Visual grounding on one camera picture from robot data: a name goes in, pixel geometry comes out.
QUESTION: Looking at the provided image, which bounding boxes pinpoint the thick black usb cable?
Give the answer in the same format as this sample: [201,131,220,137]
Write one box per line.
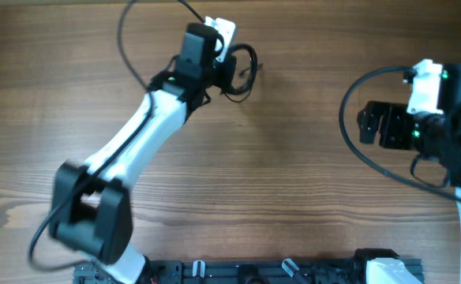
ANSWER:
[220,43,260,104]

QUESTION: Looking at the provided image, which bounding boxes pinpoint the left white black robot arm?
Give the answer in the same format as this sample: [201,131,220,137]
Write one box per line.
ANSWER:
[49,17,236,283]

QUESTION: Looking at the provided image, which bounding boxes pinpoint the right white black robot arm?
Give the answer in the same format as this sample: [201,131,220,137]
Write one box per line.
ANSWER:
[339,59,461,282]

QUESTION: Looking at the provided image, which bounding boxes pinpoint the black mounting rail base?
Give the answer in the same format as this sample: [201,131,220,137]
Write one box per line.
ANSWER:
[72,258,425,284]

